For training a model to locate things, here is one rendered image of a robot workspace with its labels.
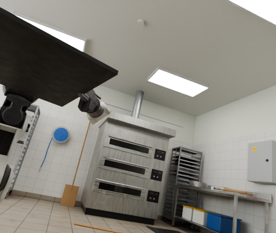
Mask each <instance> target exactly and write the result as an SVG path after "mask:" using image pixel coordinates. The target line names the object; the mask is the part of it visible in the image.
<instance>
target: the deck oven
mask: <svg viewBox="0 0 276 233"><path fill-rule="evenodd" d="M98 128H99V132H98V136H97V140H96V144H95V148H94V151H93V155H92V158H91V162H90V166H89V170H88V174H87V178H86V181H85V185H84V190H83V193H82V197H81V202H82V204H81V208H82V210H83V212H84V214H85V215H93V216H99V217H105V218H111V219H117V220H123V221H131V222H136V223H143V224H148V225H154V220H155V219H156V220H157V216H158V210H159V204H160V198H161V191H162V183H163V177H164V171H165V165H166V159H167V153H168V144H169V139H170V138H174V137H175V136H176V130H175V129H171V128H167V127H164V126H161V125H158V124H154V123H150V122H148V121H144V120H141V119H138V118H134V117H131V116H127V115H124V114H121V113H118V112H115V111H111V110H110V114H109V115H107V116H106V117H104V118H103V119H102V120H101V121H100V123H99V127H98Z"/></svg>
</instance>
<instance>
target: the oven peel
mask: <svg viewBox="0 0 276 233"><path fill-rule="evenodd" d="M89 126H90V122H89V125H88V129H87V132H86V136H87V133H88V130H89ZM86 136H85V139H84V143H83V147H82V151H81V154H80V158H79V161H78V166H79V163H80V159H81V155H82V152H83V148H84V144H85V140H86ZM78 166H77V169H76V172H75V176H74V180H73V183H72V185H68V184H66V185H65V188H64V192H63V195H62V199H61V202H60V205H65V206H70V207H74V206H75V202H76V198H77V195H78V190H79V187H78V186H74V185H73V184H74V181H75V177H76V174H77V170H78Z"/></svg>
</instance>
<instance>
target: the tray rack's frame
mask: <svg viewBox="0 0 276 233"><path fill-rule="evenodd" d="M36 108H37V109H36ZM27 111H31V112H35V114H34V117H33V120H32V122H31V125H30V128H29V131H28V133H27V136H26V138H25V141H24V144H23V147H22V149H21V152H20V155H19V157H18V160H17V163H16V165H15V168H14V171H13V172H14V173H15V171H16V168H17V166H18V163H19V160H20V157H21V155H22V152H23V149H24V147H25V144H26V141H27V139H28V136H29V133H30V130H31V127H32V125H33V122H34V119H35V117H36V114H37V111H38V113H39V114H40V113H41V112H40V106H38V105H36V104H31V105H30V107H29V108H28V109H27ZM10 190H13V188H12V187H9V190H8V193H9V192H10ZM7 195H8V194H7Z"/></svg>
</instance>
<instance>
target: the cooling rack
mask: <svg viewBox="0 0 276 233"><path fill-rule="evenodd" d="M181 148H183V149H187V150H191V151H194V152H198V153H202V152H200V151H196V150H193V149H189V148H186V147H175V148H172V153H173V150H176V151H179V152H180V153H179V160H178V166H177V173H176V181H175V185H177V179H178V172H179V165H180V155H181V152H184V153H189V154H193V155H194V154H197V153H192V152H189V151H185V150H182V149H181ZM175 154H176V153H175ZM172 156H173V154H171V160H172ZM175 157H176V155H175ZM174 160H175V159H174ZM170 163H172V161H170ZM174 164H175V162H174ZM170 166H171V164H170ZM169 170H171V168H170V167H169ZM173 170H174V168H173ZM169 173H170V171H169ZM168 177H170V174H168ZM172 177H173V175H172ZM168 180H169V178H168ZM172 180H173V178H172ZM168 183H169V182H167V188H168ZM171 183H172V182H171ZM171 186H172V185H171ZM167 188H166V191H168V189H167ZM170 190H171V188H170ZM170 193H171V191H170ZM175 193H176V187H174V197H173V204H172V210H171V216H169V215H168V214H167V215H164V210H165V208H163V214H162V215H163V216H164V217H165V219H164V220H166V219H167V218H168V219H170V220H172V218H173V209H174V200H175ZM166 195H167V192H166ZM169 196H170V195H169ZM166 198H167V196H165V199H166ZM169 200H170V197H169ZM165 202H166V200H165V201H164V206H165V205H166V204H165ZM168 206H169V204H168ZM167 213H168V210H167ZM174 221H181V222H182V223H184V222H186V223H189V222H187V221H184V220H182V219H179V218H177V217H175V220H174ZM191 225H192V228H193V224H191Z"/></svg>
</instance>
